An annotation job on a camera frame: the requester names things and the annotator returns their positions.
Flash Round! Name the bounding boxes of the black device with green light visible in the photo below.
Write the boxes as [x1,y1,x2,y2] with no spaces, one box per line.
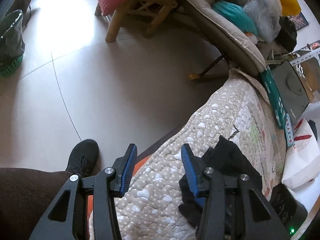
[270,184,308,235]

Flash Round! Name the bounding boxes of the dark grey device box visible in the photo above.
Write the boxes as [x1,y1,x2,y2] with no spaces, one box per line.
[272,60,310,130]

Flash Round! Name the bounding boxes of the wooden chair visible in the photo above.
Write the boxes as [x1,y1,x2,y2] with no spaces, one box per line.
[95,0,210,43]

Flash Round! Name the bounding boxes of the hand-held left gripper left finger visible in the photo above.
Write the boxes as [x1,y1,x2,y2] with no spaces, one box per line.
[29,143,138,240]

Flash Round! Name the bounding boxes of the person's brown trouser leg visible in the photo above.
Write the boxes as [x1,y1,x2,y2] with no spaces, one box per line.
[0,167,90,240]

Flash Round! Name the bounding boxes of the black pants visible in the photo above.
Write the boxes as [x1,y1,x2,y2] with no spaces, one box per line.
[178,135,263,229]

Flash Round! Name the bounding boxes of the black bag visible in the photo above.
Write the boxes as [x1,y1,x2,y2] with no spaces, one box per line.
[276,16,298,53]

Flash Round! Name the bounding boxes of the person's black shoe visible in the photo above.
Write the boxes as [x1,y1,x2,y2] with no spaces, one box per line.
[65,139,100,178]

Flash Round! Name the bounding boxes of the beige quilted blanket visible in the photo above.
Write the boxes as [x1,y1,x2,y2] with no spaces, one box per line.
[89,68,287,240]

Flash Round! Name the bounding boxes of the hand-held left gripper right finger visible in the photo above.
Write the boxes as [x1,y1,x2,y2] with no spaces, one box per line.
[178,143,292,240]

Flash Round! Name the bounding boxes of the teal cardboard box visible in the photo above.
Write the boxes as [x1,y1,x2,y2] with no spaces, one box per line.
[259,65,295,147]

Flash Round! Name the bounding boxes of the clear plastic bag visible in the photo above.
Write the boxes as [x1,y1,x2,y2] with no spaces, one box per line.
[243,0,282,43]

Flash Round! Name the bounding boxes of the green laundry basket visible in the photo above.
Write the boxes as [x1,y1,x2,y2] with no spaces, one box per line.
[0,9,25,77]

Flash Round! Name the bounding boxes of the beige padded lounge chair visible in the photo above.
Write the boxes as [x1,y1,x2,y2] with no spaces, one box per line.
[180,0,267,77]

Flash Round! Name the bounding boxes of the white paper bag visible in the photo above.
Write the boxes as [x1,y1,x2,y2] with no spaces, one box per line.
[282,118,318,189]

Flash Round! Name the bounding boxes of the teal cushion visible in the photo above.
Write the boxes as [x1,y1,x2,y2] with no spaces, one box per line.
[212,0,258,36]

